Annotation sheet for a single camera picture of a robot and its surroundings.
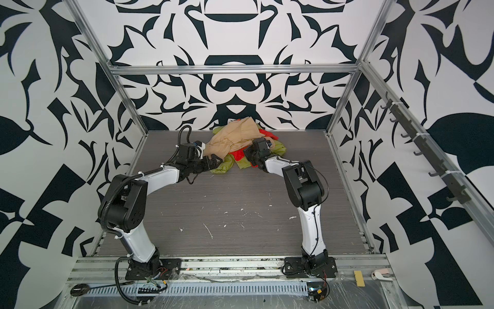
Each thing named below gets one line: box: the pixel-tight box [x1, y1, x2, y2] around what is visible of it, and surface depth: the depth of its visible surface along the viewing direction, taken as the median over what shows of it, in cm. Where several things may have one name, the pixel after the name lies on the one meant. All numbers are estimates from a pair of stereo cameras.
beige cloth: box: [203, 116, 276, 159], surface depth 108 cm
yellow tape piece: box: [353, 270, 366, 288], surface depth 74 cm
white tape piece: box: [371, 271, 394, 282], surface depth 73 cm
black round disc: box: [70, 283, 91, 297], surface depth 70 cm
